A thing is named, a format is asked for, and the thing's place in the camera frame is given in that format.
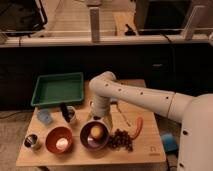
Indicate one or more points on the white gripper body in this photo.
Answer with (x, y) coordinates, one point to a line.
(100, 106)

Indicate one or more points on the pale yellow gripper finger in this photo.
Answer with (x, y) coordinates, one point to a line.
(108, 122)

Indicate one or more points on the yellow red apple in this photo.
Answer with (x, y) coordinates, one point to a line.
(96, 132)

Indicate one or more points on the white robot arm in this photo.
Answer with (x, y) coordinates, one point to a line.
(195, 114)

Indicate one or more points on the purple bowl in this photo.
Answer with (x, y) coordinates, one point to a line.
(88, 141)

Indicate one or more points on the orange bowl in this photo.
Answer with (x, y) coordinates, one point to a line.
(59, 140)

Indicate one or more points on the thin metal spoon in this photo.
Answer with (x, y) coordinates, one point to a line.
(123, 116)

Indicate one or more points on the bunch of dark grapes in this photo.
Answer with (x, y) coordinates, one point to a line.
(120, 139)

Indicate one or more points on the white cup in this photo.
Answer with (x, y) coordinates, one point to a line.
(72, 114)

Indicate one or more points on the green plastic tray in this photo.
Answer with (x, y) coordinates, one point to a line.
(51, 90)

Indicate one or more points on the small blue cup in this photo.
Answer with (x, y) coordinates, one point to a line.
(44, 116)

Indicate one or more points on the blue box on floor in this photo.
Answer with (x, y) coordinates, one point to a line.
(169, 143)

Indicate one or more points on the black monitor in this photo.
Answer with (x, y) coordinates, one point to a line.
(154, 17)

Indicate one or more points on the black chair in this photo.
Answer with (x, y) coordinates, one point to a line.
(22, 17)

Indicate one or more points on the white vertical post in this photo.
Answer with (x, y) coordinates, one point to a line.
(94, 23)

